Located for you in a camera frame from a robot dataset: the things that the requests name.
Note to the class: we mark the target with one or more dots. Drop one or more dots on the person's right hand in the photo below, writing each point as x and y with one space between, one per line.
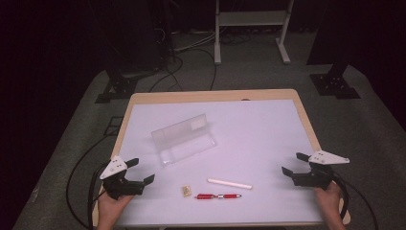
330 204

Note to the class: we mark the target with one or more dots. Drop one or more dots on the red pen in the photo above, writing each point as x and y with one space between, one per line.
204 196

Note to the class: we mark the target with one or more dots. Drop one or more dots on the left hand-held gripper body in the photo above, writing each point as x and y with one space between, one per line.
123 187

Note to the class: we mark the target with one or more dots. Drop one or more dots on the wooden table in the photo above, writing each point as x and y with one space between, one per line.
207 95

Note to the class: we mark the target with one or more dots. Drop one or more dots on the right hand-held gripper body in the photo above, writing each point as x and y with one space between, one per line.
314 179

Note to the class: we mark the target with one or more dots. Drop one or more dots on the small beige eraser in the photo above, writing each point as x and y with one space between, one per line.
186 190

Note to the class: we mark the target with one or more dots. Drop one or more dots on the clear plastic pencil case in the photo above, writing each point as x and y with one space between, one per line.
183 140

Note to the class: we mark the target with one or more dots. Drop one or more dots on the person's left hand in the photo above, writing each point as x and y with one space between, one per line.
110 211

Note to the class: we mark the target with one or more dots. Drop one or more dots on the white metal desk frame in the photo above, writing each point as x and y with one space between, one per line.
252 18

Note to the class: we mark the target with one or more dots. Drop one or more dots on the white pen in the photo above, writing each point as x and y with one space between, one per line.
230 183

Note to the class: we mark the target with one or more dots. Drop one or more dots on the white table mat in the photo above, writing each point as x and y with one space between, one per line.
255 134

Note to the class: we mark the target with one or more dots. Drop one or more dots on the black metal stand base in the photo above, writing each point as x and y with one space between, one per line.
333 84
118 87

